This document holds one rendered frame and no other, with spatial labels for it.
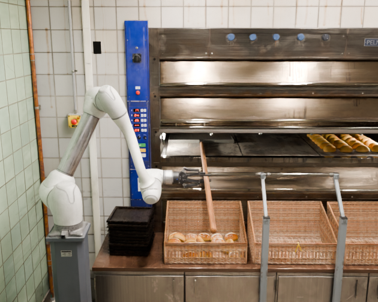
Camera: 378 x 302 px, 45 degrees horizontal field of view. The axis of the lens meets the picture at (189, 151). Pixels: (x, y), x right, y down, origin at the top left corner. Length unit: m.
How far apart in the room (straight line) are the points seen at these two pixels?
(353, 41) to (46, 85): 2.17
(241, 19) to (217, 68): 0.37
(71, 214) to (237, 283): 1.23
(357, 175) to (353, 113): 0.48
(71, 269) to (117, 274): 0.57
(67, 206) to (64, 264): 0.33
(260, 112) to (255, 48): 0.45
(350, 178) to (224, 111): 1.06
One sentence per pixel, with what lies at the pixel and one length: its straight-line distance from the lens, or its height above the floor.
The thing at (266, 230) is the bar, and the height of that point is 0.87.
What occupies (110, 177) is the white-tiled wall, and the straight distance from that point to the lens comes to 3.46.
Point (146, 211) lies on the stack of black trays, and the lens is 3.32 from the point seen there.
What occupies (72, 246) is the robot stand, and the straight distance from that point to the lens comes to 2.60.
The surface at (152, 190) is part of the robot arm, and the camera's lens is 2.65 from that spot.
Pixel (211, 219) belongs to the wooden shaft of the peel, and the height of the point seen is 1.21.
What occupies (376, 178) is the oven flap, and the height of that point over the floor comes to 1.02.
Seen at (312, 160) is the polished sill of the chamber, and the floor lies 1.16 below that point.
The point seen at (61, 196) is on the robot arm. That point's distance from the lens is 2.52.
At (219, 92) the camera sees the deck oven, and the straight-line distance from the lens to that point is 3.28.
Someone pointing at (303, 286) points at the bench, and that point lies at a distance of 3.23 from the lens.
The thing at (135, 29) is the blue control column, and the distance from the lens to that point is 3.24.
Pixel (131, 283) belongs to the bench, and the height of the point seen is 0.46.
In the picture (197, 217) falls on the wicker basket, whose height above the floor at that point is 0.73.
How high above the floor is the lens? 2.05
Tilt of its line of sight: 14 degrees down
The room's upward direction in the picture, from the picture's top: straight up
